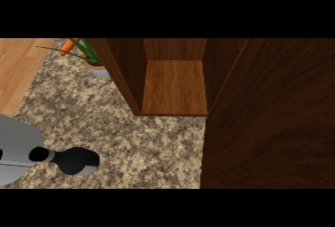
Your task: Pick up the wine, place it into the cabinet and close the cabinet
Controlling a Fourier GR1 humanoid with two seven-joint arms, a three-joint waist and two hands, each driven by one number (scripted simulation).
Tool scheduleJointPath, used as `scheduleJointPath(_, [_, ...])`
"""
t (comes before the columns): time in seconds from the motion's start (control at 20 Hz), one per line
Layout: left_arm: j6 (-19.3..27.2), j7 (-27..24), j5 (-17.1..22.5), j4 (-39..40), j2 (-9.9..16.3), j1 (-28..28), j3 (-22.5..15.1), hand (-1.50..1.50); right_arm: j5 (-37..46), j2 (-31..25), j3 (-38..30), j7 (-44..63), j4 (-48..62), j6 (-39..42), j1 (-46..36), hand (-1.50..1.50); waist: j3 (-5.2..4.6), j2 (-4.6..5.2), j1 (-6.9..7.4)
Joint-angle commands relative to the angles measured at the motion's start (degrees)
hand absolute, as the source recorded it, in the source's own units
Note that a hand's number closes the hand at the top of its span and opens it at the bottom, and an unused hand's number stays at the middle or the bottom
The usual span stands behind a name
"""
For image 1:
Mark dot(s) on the green plant in white pot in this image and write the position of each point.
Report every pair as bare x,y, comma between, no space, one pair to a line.
96,68

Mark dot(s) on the open brown wooden cabinet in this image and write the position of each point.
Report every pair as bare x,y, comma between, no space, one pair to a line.
174,88

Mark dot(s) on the dark brown cabinet door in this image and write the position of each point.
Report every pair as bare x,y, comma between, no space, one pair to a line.
270,124

